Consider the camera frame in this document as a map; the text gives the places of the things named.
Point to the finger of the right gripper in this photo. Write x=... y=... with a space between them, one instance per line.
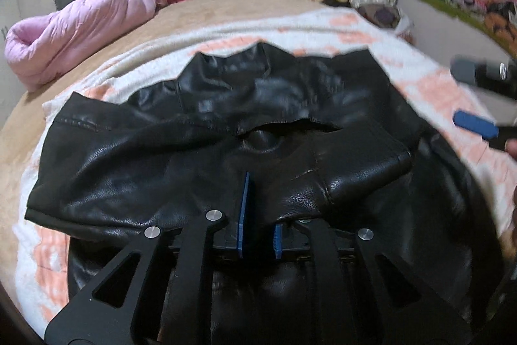
x=494 y=76
x=496 y=136

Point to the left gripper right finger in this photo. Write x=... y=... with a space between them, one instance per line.
x=398 y=281

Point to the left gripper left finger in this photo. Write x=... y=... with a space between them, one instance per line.
x=157 y=290

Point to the black leather jacket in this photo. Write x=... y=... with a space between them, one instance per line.
x=327 y=138

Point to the white bag of clothes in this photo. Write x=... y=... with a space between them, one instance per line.
x=387 y=18

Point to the right hand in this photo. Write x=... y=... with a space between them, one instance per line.
x=511 y=148

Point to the green windowsill clutter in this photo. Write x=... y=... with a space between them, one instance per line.
x=495 y=18

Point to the white orange patterned blanket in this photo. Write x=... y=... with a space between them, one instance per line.
x=428 y=87

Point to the pink rolled quilt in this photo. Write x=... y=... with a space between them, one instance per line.
x=40 y=49

